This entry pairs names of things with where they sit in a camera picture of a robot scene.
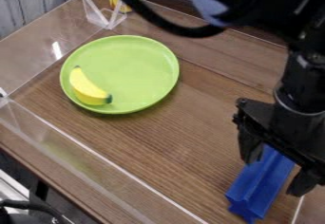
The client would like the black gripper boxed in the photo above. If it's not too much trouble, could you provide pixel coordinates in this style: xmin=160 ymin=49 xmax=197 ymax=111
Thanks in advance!
xmin=233 ymin=88 xmax=325 ymax=197

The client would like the blue cross-shaped block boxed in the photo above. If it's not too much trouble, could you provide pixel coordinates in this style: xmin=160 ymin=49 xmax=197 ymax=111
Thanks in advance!
xmin=225 ymin=146 xmax=295 ymax=224

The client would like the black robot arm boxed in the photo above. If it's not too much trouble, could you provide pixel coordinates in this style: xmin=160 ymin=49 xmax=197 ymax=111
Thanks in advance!
xmin=141 ymin=0 xmax=325 ymax=196

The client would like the green plastic plate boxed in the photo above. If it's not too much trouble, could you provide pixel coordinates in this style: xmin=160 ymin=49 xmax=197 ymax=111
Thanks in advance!
xmin=61 ymin=35 xmax=181 ymax=115

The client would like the yellow toy banana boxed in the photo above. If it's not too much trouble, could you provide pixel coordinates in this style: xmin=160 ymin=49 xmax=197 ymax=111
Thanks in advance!
xmin=69 ymin=65 xmax=113 ymax=105

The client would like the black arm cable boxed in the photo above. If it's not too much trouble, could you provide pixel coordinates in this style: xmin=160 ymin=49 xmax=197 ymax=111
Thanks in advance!
xmin=101 ymin=0 xmax=228 ymax=39

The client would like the black cable at corner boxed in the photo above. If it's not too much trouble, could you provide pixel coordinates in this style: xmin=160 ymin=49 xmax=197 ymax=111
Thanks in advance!
xmin=0 ymin=198 xmax=65 ymax=224

